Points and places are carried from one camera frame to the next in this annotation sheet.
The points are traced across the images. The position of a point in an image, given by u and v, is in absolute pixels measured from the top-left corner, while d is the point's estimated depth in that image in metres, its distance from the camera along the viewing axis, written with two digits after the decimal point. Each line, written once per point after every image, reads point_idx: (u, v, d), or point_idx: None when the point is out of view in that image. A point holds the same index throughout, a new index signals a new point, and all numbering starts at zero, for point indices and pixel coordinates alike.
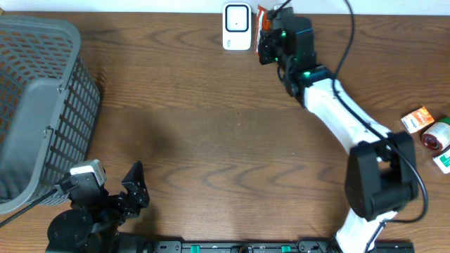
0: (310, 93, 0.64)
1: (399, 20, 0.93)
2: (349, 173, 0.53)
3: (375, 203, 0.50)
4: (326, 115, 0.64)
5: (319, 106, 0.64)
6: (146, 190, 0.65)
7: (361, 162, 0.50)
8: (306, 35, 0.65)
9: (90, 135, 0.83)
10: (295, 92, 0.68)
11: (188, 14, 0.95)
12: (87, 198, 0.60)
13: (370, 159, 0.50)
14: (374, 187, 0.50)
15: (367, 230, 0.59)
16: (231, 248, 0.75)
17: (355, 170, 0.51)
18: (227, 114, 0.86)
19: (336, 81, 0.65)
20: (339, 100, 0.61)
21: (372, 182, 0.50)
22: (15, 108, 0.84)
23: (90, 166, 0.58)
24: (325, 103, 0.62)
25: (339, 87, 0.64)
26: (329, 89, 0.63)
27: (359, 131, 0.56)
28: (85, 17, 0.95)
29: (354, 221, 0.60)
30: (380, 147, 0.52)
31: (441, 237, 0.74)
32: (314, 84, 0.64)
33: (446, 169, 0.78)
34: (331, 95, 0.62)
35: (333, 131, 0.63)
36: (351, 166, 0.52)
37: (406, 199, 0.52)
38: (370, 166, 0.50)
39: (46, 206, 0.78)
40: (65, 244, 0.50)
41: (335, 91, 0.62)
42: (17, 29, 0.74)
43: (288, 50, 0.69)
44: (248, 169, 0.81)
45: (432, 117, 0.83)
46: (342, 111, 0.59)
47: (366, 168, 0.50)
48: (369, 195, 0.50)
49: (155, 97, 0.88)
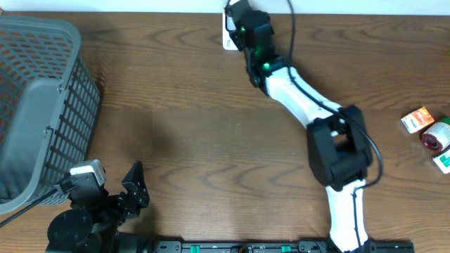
0: (270, 81, 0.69)
1: (399, 20, 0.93)
2: (311, 150, 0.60)
3: (335, 172, 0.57)
4: (286, 99, 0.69)
5: (278, 91, 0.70)
6: (146, 191, 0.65)
7: (316, 138, 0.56)
8: (264, 30, 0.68)
9: (90, 135, 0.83)
10: (258, 83, 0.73)
11: (188, 14, 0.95)
12: (86, 198, 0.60)
13: (325, 133, 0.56)
14: (332, 159, 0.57)
15: (342, 203, 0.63)
16: (231, 248, 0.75)
17: (313, 145, 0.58)
18: (227, 114, 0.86)
19: (292, 67, 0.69)
20: (296, 85, 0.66)
21: (329, 153, 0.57)
22: (15, 108, 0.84)
23: (89, 166, 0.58)
24: (284, 89, 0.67)
25: (296, 72, 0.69)
26: (286, 76, 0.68)
27: (314, 110, 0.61)
28: (85, 17, 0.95)
29: (332, 198, 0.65)
30: (333, 121, 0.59)
31: (441, 237, 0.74)
32: (273, 74, 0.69)
33: (446, 169, 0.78)
34: (288, 81, 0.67)
35: (294, 112, 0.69)
36: (310, 142, 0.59)
37: (362, 164, 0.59)
38: (325, 139, 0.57)
39: (46, 206, 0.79)
40: (65, 244, 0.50)
41: (292, 76, 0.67)
42: (16, 29, 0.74)
43: (249, 42, 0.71)
44: (248, 169, 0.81)
45: (432, 117, 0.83)
46: (298, 95, 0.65)
47: (321, 143, 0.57)
48: (328, 166, 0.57)
49: (155, 96, 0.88)
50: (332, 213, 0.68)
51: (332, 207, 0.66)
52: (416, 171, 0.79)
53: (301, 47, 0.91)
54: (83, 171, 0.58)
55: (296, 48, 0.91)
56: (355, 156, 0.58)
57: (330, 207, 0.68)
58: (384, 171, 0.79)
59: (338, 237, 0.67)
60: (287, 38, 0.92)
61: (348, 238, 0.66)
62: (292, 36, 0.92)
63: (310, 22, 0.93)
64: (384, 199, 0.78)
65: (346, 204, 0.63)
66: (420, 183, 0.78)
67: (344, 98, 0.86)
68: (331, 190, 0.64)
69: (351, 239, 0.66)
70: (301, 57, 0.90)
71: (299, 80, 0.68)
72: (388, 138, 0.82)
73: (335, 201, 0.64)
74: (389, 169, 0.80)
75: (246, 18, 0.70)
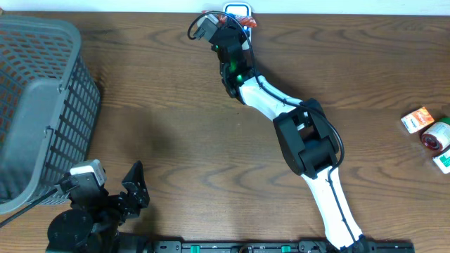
0: (242, 89, 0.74)
1: (399, 20, 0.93)
2: (280, 143, 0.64)
3: (304, 159, 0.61)
4: (258, 104, 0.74)
5: (250, 98, 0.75)
6: (146, 191, 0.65)
7: (283, 129, 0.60)
8: (236, 48, 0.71)
9: (90, 135, 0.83)
10: (233, 93, 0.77)
11: (188, 14, 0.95)
12: (87, 198, 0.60)
13: (289, 124, 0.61)
14: (299, 147, 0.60)
15: (320, 190, 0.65)
16: (231, 248, 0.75)
17: (281, 136, 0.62)
18: (227, 114, 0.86)
19: (259, 74, 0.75)
20: (264, 90, 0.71)
21: (296, 143, 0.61)
22: (15, 108, 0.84)
23: (89, 166, 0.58)
24: (254, 95, 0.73)
25: (264, 79, 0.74)
26: (255, 83, 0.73)
27: (280, 107, 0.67)
28: (85, 17, 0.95)
29: (312, 189, 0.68)
30: (297, 114, 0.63)
31: (441, 237, 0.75)
32: (245, 83, 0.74)
33: (446, 169, 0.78)
34: (257, 86, 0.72)
35: (267, 115, 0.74)
36: (279, 135, 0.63)
37: (328, 149, 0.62)
38: (290, 128, 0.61)
39: (46, 206, 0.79)
40: (65, 244, 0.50)
41: (260, 83, 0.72)
42: (16, 29, 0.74)
43: (223, 58, 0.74)
44: (248, 169, 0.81)
45: (432, 117, 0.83)
46: (266, 98, 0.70)
47: (287, 133, 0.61)
48: (297, 154, 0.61)
49: (155, 96, 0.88)
50: (319, 207, 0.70)
51: (316, 199, 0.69)
52: (416, 171, 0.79)
53: (301, 47, 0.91)
54: (83, 171, 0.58)
55: (296, 48, 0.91)
56: (320, 141, 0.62)
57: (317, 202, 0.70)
58: (384, 171, 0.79)
59: (334, 237, 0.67)
60: (287, 38, 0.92)
61: (339, 232, 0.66)
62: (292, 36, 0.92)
63: (311, 22, 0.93)
64: (384, 199, 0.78)
65: (324, 191, 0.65)
66: (420, 183, 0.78)
67: (344, 98, 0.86)
68: (311, 183, 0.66)
69: (345, 236, 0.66)
70: (301, 57, 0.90)
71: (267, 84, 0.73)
72: (388, 138, 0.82)
73: (314, 190, 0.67)
74: (389, 169, 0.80)
75: (219, 37, 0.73)
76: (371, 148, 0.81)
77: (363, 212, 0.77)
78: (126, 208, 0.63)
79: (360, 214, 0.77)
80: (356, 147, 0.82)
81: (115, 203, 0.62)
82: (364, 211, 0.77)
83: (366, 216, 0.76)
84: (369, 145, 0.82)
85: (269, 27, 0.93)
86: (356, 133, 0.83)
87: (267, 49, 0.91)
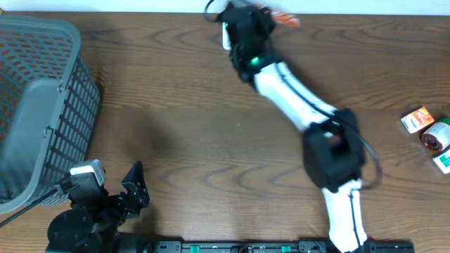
0: (260, 78, 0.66)
1: (400, 20, 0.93)
2: (306, 153, 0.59)
3: (332, 176, 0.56)
4: (277, 96, 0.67)
5: (270, 89, 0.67)
6: (145, 191, 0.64)
7: (313, 143, 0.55)
8: (247, 27, 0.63)
9: (90, 135, 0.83)
10: (245, 77, 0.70)
11: (188, 14, 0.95)
12: (87, 198, 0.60)
13: (320, 138, 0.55)
14: (329, 164, 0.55)
15: (339, 202, 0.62)
16: (231, 248, 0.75)
17: (309, 149, 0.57)
18: (227, 114, 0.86)
19: (280, 64, 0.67)
20: (287, 84, 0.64)
21: (326, 159, 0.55)
22: (15, 108, 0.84)
23: (90, 166, 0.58)
24: (275, 88, 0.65)
25: (283, 68, 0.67)
26: (277, 74, 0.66)
27: (308, 112, 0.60)
28: (85, 17, 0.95)
29: (329, 198, 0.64)
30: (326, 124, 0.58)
31: (441, 237, 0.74)
32: (262, 69, 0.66)
33: (446, 169, 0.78)
34: (279, 79, 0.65)
35: (286, 110, 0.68)
36: (306, 145, 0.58)
37: (358, 166, 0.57)
38: (322, 144, 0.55)
39: (46, 206, 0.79)
40: (65, 244, 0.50)
41: (283, 74, 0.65)
42: (16, 29, 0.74)
43: (233, 37, 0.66)
44: (248, 169, 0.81)
45: (432, 117, 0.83)
46: (290, 96, 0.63)
47: (319, 148, 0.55)
48: (325, 170, 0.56)
49: (155, 96, 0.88)
50: (330, 213, 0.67)
51: (330, 207, 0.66)
52: (416, 171, 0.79)
53: (302, 47, 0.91)
54: (84, 171, 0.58)
55: (296, 48, 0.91)
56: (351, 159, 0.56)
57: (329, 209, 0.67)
58: (384, 171, 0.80)
59: (338, 239, 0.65)
60: (287, 38, 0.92)
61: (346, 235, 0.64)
62: (292, 36, 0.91)
63: (311, 22, 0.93)
64: (384, 199, 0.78)
65: (342, 202, 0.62)
66: (420, 183, 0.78)
67: (344, 98, 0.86)
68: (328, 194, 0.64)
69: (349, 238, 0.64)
70: (301, 57, 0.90)
71: (289, 76, 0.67)
72: (388, 138, 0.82)
73: (331, 199, 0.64)
74: (389, 169, 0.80)
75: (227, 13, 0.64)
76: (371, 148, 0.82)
77: (363, 212, 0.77)
78: (126, 208, 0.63)
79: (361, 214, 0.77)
80: None
81: (116, 203, 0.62)
82: (364, 211, 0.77)
83: (367, 216, 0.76)
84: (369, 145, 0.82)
85: None
86: None
87: None
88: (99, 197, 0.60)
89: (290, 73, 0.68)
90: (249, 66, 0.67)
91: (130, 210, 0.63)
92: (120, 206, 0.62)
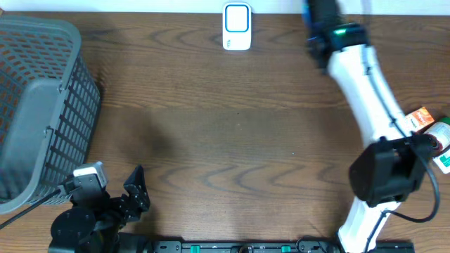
0: (339, 57, 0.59)
1: (399, 20, 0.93)
2: (362, 164, 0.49)
3: (376, 197, 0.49)
4: (346, 89, 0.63)
5: (346, 75, 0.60)
6: (147, 194, 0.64)
7: (375, 158, 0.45)
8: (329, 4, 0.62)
9: (90, 135, 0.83)
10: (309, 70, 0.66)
11: (188, 14, 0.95)
12: (88, 199, 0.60)
13: (387, 155, 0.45)
14: (378, 186, 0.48)
15: (369, 218, 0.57)
16: (231, 248, 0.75)
17: (368, 161, 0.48)
18: (227, 114, 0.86)
19: (369, 49, 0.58)
20: (370, 79, 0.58)
21: (380, 178, 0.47)
22: (15, 108, 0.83)
23: (93, 168, 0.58)
24: (354, 79, 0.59)
25: (370, 58, 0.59)
26: (362, 62, 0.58)
27: (384, 121, 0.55)
28: (85, 17, 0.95)
29: (358, 209, 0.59)
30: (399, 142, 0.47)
31: (441, 237, 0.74)
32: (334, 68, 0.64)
33: (446, 169, 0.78)
34: (363, 69, 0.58)
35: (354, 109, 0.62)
36: (366, 157, 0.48)
37: (409, 192, 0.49)
38: (384, 161, 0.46)
39: (46, 206, 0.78)
40: (68, 242, 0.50)
41: (368, 67, 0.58)
42: (16, 29, 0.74)
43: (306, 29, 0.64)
44: (248, 169, 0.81)
45: (432, 117, 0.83)
46: (368, 93, 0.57)
47: (378, 164, 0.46)
48: (373, 190, 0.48)
49: (155, 96, 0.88)
50: (351, 221, 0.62)
51: (356, 216, 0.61)
52: None
53: (302, 46, 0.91)
54: (87, 173, 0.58)
55: (296, 48, 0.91)
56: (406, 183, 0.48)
57: (352, 215, 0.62)
58: None
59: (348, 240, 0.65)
60: (287, 38, 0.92)
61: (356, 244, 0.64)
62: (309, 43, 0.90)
63: None
64: None
65: (373, 219, 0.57)
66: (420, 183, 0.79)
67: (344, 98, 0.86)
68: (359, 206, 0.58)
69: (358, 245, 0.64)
70: (301, 58, 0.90)
71: (375, 69, 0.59)
72: None
73: (361, 213, 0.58)
74: None
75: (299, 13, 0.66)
76: None
77: None
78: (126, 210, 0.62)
79: None
80: (355, 147, 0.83)
81: (117, 205, 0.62)
82: None
83: None
84: None
85: (269, 27, 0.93)
86: (356, 133, 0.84)
87: (267, 49, 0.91)
88: (102, 198, 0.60)
89: (377, 67, 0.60)
90: (330, 36, 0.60)
91: (131, 213, 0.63)
92: (121, 209, 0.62)
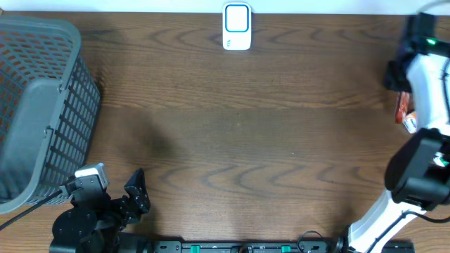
0: (424, 61, 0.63)
1: (400, 20, 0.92)
2: (404, 150, 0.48)
3: (404, 187, 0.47)
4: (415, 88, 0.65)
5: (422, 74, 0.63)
6: (148, 197, 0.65)
7: (422, 143, 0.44)
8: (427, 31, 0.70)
9: (90, 135, 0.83)
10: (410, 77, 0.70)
11: (188, 14, 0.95)
12: (90, 199, 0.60)
13: (434, 145, 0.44)
14: (412, 176, 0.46)
15: (387, 216, 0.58)
16: (231, 248, 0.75)
17: (412, 148, 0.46)
18: (227, 114, 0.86)
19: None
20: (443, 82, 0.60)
21: (417, 167, 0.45)
22: (15, 108, 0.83)
23: (94, 169, 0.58)
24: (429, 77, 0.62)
25: None
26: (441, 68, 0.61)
27: (441, 119, 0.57)
28: (84, 17, 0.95)
29: (380, 206, 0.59)
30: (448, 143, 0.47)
31: (441, 237, 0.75)
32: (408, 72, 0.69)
33: None
34: (440, 74, 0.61)
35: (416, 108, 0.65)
36: (411, 143, 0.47)
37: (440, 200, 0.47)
38: (430, 151, 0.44)
39: (46, 206, 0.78)
40: (69, 240, 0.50)
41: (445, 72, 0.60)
42: (16, 29, 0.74)
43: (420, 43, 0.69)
44: (248, 169, 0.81)
45: None
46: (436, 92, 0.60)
47: (422, 152, 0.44)
48: (405, 177, 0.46)
49: (155, 96, 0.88)
50: (368, 216, 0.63)
51: (375, 213, 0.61)
52: None
53: (302, 47, 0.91)
54: (88, 174, 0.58)
55: (296, 48, 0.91)
56: (441, 187, 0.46)
57: (371, 211, 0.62)
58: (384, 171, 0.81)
59: (355, 235, 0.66)
60: (287, 38, 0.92)
61: (362, 241, 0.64)
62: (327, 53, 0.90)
63: (310, 22, 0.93)
64: None
65: (390, 218, 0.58)
66: None
67: (344, 98, 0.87)
68: (384, 200, 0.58)
69: (365, 243, 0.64)
70: (301, 58, 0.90)
71: None
72: (387, 138, 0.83)
73: (381, 210, 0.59)
74: None
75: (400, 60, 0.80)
76: (370, 148, 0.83)
77: (363, 211, 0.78)
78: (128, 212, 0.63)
79: (361, 214, 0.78)
80: (355, 147, 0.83)
81: (118, 206, 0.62)
82: (364, 211, 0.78)
83: None
84: (368, 145, 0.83)
85: (269, 27, 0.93)
86: (356, 133, 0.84)
87: (267, 49, 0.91)
88: (104, 199, 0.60)
89: None
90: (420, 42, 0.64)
91: (131, 215, 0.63)
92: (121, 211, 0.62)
